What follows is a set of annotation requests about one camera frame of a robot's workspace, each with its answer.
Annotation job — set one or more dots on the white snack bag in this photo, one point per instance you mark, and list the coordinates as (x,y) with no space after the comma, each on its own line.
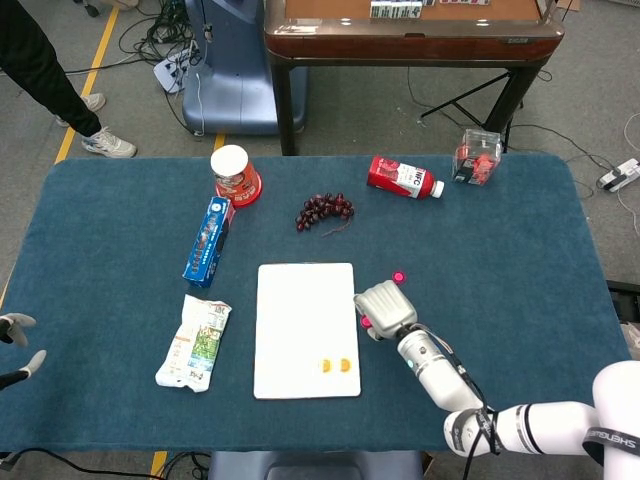
(195,345)

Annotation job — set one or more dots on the brown mahjong table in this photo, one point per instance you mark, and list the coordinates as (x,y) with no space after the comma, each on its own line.
(400,47)

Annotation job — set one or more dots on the blue cookie box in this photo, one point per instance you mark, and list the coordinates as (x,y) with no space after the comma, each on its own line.
(207,245)

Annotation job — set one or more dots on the face-up mahjong tile row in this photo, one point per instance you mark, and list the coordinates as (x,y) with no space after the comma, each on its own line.
(465,2)

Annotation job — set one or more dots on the red instant noodle cup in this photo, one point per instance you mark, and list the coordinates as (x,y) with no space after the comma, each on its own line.
(235,185)

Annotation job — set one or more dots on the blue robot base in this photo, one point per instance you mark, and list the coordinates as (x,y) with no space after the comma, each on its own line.
(235,75)

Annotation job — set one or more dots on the clear box with red toy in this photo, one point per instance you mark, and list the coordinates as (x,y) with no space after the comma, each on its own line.
(475,162)

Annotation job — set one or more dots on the black equipment frame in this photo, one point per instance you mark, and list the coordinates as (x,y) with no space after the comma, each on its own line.
(625,300)

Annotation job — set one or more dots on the grey-tipped left robot hand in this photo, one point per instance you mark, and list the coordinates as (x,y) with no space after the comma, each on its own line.
(20,322)

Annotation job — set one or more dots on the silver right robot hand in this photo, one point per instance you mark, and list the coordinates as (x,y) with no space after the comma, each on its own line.
(390,310)

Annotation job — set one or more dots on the brown cardboard sheet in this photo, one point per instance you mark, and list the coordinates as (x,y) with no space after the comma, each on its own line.
(570,6)

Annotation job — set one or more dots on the grey-blue robot torso base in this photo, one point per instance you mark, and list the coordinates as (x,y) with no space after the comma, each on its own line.
(310,467)

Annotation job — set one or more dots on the orange token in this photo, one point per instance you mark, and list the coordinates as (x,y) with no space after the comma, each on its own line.
(326,365)
(345,365)

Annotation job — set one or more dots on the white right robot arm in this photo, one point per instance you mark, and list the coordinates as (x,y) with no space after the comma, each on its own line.
(440,372)

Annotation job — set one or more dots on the standing mahjong tile row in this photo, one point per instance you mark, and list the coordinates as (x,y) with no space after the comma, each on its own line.
(395,10)

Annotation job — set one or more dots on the white cutting board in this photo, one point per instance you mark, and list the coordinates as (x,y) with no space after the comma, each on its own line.
(300,320)

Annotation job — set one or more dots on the dark red grape bunch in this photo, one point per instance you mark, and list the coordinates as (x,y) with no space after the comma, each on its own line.
(325,207)

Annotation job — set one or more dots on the standing person in black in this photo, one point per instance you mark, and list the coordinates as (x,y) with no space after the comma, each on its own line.
(35,65)

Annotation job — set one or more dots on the white power strip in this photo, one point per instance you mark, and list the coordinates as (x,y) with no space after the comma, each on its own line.
(620,175)
(170,72)

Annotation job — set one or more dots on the pink token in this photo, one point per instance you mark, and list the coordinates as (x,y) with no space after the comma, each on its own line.
(365,322)
(399,276)

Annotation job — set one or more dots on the red juice bottle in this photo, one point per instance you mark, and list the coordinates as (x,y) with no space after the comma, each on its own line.
(400,177)

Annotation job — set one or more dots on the blue tablecloth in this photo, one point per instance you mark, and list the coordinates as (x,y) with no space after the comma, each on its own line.
(500,225)

